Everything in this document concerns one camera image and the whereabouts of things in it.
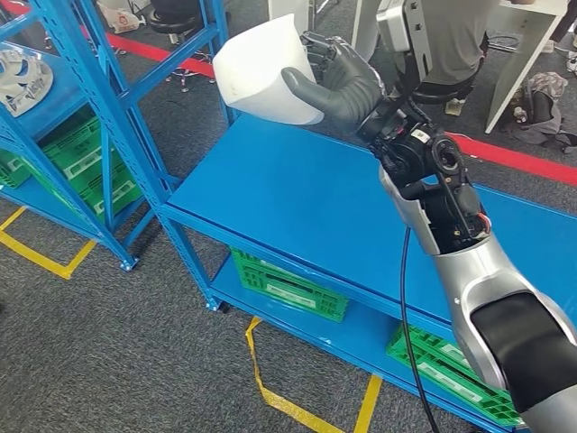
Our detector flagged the blue metal shelf rack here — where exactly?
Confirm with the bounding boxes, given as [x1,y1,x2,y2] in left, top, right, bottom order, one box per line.
[0,0,181,273]
[26,0,577,433]

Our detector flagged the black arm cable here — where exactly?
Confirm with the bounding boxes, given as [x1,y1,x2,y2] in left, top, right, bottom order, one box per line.
[399,226,440,433]

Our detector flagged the yellow floor tape outline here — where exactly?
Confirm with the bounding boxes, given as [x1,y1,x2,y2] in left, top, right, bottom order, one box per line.
[245,317,383,433]
[0,206,97,281]

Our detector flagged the white curved shell part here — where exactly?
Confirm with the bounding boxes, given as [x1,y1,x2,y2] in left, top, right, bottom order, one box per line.
[212,13,325,126]

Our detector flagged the red barrier belt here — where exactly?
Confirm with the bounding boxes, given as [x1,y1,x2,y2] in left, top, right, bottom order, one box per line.
[0,0,577,187]

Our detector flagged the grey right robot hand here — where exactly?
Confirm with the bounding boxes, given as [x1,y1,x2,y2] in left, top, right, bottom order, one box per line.
[281,31,388,130]

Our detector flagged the white plastic bag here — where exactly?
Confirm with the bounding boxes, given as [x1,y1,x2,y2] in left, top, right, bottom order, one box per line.
[95,0,146,34]

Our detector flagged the black round stool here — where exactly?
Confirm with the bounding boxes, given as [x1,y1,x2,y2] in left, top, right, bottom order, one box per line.
[396,32,490,107]
[148,0,232,94]

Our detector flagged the green plastic crate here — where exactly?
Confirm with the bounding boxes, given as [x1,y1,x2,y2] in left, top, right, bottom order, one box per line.
[394,324,469,365]
[0,149,31,189]
[74,161,142,219]
[40,116,121,180]
[231,247,351,324]
[386,343,526,427]

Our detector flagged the white desk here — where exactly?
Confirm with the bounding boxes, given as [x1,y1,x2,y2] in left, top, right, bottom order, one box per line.
[268,0,309,22]
[351,0,569,134]

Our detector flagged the grey backpack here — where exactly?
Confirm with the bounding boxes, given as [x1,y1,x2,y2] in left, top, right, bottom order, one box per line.
[504,71,577,153]

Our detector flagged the silver wheel cover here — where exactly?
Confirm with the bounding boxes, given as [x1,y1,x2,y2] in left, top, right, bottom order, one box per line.
[0,47,54,118]

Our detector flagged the person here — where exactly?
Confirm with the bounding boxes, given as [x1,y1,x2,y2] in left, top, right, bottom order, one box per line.
[419,0,502,117]

